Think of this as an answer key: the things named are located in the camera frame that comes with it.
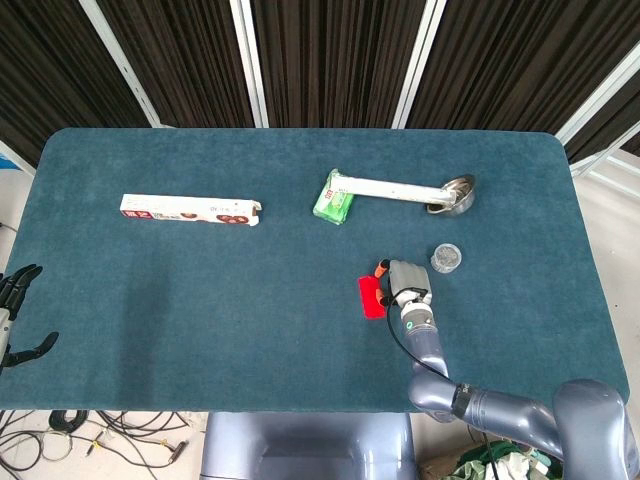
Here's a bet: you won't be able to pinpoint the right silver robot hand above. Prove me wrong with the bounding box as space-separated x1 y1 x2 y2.
374 258 434 309

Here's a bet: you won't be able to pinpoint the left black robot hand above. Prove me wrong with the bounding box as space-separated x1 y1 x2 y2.
0 264 60 372

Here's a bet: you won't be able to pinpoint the red card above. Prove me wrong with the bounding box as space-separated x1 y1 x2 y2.
358 275 388 320

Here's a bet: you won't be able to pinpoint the small clear round jar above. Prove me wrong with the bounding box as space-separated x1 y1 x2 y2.
429 243 463 274

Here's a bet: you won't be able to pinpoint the long plain white box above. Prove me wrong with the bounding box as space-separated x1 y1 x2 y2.
332 172 454 207

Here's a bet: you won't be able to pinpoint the stainless steel bowl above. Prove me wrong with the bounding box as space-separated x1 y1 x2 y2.
425 173 477 218

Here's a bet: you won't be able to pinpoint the green tissue pack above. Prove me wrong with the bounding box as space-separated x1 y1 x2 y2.
312 168 357 226

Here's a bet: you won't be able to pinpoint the blue-grey robot torso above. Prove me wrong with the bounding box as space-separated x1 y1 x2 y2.
199 412 419 480

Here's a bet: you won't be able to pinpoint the green crumpled cloth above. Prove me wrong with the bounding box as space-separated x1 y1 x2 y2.
452 438 567 480

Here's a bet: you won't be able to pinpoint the teal table cloth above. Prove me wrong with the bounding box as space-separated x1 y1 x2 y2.
0 127 630 414

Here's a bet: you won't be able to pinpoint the white box with red print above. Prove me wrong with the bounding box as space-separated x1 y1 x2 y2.
119 193 264 229

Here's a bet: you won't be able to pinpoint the dark corrugated screen panel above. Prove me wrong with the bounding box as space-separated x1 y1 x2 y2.
97 0 257 129
249 0 426 129
0 0 152 167
564 74 640 164
407 0 640 135

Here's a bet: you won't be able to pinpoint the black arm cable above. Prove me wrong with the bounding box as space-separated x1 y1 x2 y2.
383 287 451 379

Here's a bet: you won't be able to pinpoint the black floor cables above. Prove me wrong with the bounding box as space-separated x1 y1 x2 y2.
0 409 201 469

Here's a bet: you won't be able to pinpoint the white screen frame post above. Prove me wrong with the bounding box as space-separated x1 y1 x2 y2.
229 0 271 129
78 0 175 129
392 0 449 130
554 44 640 147

